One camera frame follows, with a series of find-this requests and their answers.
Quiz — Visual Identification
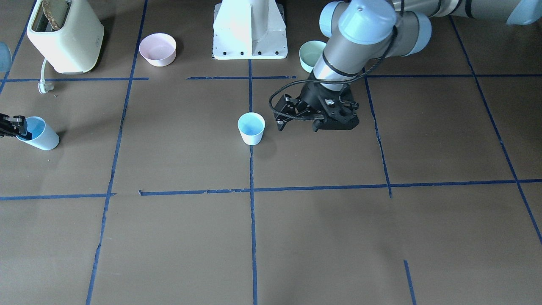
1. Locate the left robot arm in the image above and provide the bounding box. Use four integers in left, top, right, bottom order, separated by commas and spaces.
271, 0, 541, 131

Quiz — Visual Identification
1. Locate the pink bowl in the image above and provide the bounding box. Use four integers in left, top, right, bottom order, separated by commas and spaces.
138, 33, 177, 67

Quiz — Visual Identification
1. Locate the cream toaster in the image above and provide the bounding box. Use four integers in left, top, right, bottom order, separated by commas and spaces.
26, 0, 104, 75

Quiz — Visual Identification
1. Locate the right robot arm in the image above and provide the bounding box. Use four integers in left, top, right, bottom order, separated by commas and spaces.
0, 42, 33, 141

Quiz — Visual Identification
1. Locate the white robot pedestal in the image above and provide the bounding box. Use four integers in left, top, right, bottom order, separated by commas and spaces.
212, 0, 288, 60

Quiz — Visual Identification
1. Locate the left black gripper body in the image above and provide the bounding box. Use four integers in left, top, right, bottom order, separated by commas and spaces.
298, 82, 339, 116

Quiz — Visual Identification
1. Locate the light blue cup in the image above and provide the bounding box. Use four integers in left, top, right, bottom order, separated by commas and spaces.
16, 116, 60, 151
237, 112, 265, 146

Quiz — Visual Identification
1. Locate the toast slice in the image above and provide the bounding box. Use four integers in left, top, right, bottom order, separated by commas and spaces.
41, 0, 66, 31

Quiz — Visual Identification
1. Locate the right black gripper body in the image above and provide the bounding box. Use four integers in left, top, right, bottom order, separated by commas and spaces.
0, 114, 13, 138

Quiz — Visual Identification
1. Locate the green bowl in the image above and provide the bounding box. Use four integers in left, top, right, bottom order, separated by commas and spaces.
299, 40, 326, 73

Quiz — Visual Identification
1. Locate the white toaster power cord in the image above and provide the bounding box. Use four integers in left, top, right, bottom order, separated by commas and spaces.
38, 58, 55, 94

